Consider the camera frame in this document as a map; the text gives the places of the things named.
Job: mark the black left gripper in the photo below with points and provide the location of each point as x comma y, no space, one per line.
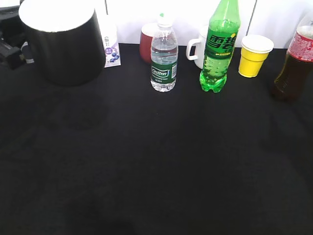
14,49

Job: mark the black ceramic mug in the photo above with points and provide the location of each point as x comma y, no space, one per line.
64,39

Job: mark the cola bottle red label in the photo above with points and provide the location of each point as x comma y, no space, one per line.
289,84

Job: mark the green sprite bottle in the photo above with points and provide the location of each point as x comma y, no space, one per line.
222,33

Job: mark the yellow paper cup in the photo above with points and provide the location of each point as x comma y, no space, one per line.
255,50

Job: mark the white blueberry yogurt bottle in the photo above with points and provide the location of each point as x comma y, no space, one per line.
110,42

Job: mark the red ceramic mug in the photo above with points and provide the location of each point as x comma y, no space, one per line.
146,36

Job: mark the clear water bottle green label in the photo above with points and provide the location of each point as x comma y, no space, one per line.
164,56

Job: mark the white ceramic mug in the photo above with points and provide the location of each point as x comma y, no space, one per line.
199,44

